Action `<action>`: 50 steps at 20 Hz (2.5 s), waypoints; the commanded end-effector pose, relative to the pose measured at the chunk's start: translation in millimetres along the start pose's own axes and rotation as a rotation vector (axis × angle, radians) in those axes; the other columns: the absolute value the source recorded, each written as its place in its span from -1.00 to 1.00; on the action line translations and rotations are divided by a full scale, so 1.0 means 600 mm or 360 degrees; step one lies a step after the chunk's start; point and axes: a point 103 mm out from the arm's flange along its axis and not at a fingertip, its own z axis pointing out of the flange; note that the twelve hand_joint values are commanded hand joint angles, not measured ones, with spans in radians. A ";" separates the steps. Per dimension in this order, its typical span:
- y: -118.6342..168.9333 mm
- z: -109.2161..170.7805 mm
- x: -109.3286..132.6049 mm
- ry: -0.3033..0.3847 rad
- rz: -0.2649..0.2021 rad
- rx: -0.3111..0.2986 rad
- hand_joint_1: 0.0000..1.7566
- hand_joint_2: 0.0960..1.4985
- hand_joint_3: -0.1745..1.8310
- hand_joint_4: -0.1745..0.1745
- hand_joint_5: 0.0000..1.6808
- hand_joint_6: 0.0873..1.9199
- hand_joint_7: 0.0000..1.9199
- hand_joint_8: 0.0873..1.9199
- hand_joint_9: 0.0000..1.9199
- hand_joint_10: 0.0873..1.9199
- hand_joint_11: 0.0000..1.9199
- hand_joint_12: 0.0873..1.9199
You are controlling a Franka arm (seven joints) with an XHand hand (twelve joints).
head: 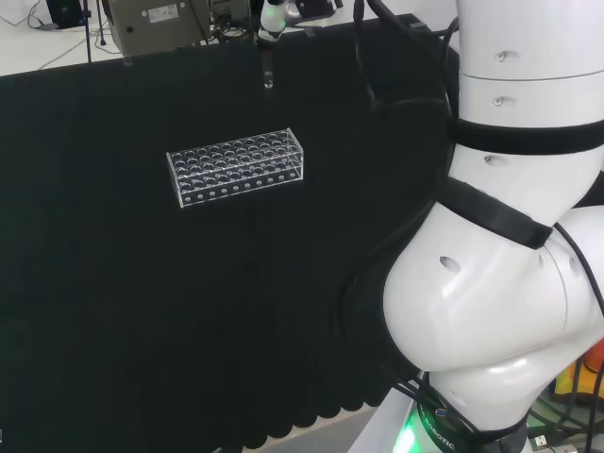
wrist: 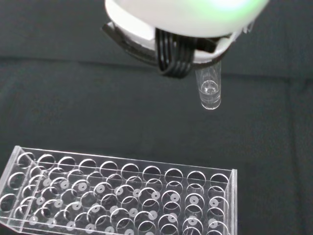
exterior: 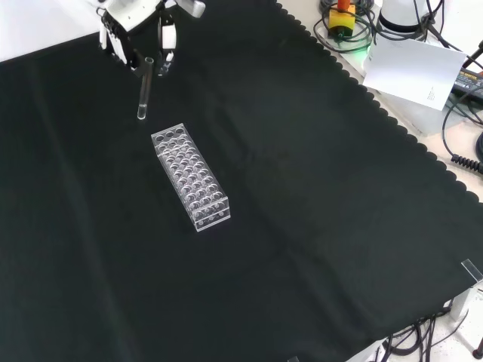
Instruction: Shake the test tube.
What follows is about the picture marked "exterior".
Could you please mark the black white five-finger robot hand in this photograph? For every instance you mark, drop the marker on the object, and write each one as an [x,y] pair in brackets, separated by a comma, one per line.
[124,15]

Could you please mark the clear glass test tube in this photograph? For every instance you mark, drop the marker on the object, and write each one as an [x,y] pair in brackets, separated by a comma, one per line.
[145,90]

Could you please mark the clear plastic test tube rack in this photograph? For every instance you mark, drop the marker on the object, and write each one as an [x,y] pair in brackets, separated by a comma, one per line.
[190,177]

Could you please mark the yellow stop button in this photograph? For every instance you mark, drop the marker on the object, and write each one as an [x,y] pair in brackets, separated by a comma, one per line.
[342,20]

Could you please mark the black bench cloth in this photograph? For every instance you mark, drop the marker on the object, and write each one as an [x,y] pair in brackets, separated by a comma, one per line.
[302,207]

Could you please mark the white round stand base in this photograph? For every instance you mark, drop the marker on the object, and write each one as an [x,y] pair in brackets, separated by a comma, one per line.
[400,17]

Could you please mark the white paper sheet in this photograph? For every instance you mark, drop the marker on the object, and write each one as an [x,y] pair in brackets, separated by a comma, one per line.
[411,71]

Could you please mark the black power adapter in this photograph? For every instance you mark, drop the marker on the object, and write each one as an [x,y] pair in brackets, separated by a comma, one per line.
[469,83]

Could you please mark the clear plastic clamp piece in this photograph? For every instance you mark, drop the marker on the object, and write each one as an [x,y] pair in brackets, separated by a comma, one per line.
[471,269]

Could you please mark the grey wrist camera housing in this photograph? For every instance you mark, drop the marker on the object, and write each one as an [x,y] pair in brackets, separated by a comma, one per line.
[192,7]

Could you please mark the white bench bracket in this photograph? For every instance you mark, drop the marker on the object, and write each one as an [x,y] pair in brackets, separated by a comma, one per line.
[466,301]

